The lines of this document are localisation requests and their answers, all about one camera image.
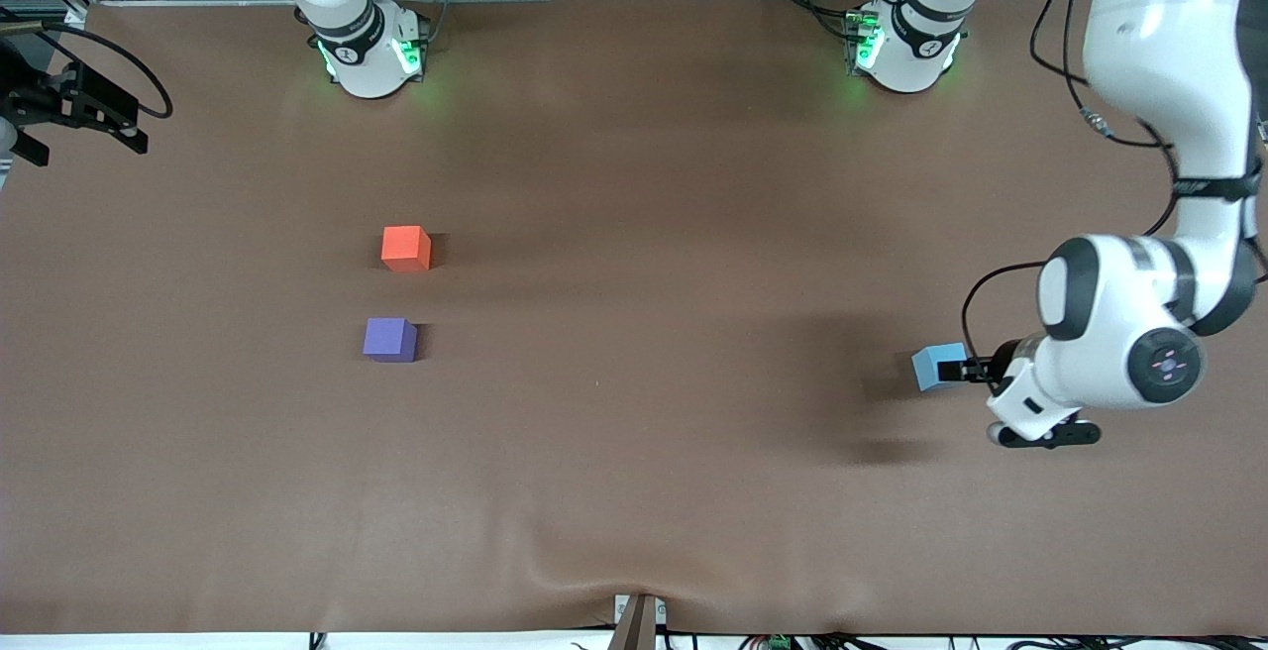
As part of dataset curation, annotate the blue foam block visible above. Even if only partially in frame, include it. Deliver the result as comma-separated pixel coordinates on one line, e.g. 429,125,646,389
912,343,968,392

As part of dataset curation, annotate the orange foam block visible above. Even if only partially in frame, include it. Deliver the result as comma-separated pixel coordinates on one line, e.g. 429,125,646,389
381,226,433,272

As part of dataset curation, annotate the purple foam block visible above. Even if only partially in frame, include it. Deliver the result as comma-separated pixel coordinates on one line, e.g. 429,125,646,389
363,318,418,364

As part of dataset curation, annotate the large table cover cloth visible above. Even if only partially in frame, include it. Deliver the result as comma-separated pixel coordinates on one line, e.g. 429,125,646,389
0,0,1268,636

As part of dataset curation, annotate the brown wooden piece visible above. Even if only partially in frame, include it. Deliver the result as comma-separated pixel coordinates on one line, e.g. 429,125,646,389
609,593,660,650

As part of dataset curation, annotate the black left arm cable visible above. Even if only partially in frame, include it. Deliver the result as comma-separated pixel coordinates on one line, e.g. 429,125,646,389
959,0,1268,383

